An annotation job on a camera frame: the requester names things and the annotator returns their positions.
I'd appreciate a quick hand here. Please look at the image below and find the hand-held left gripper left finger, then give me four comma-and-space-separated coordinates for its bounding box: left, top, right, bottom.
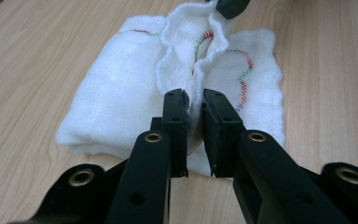
104, 88, 190, 224

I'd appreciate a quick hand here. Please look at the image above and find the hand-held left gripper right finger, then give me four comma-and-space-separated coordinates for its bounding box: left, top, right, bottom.
200, 89, 352, 224

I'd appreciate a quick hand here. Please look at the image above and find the white cloth with coloured stitching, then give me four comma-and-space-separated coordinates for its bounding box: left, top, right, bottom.
55, 0, 286, 178

